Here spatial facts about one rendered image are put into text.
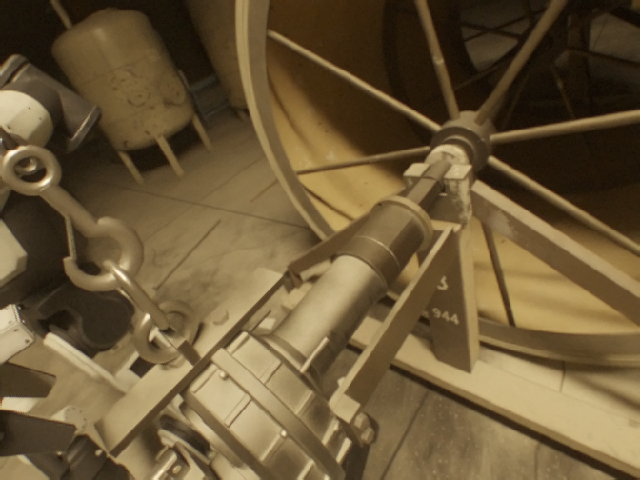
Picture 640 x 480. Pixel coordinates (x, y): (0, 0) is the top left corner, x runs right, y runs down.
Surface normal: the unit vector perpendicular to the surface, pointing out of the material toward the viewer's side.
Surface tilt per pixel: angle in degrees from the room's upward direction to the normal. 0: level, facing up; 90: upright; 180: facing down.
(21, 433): 90
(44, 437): 90
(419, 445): 0
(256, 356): 27
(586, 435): 0
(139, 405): 0
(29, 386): 90
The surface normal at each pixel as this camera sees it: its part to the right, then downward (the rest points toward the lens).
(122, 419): -0.33, -0.79
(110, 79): 0.22, 0.47
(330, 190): 0.52, -0.18
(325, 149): 0.65, 0.02
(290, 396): 0.41, -0.51
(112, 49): 0.50, 0.33
